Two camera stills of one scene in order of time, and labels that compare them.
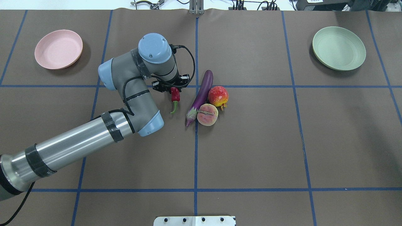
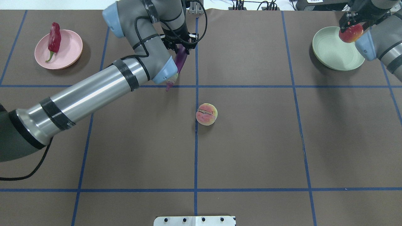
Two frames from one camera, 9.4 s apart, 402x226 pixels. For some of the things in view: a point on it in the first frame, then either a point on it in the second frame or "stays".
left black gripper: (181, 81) → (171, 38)
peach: (207, 115) stays
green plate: (338, 49) stays
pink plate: (59, 49) stays
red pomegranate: (218, 96) → (352, 34)
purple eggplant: (206, 86) → (180, 58)
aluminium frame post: (196, 7) stays
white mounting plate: (195, 221) stays
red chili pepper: (175, 97) → (55, 38)
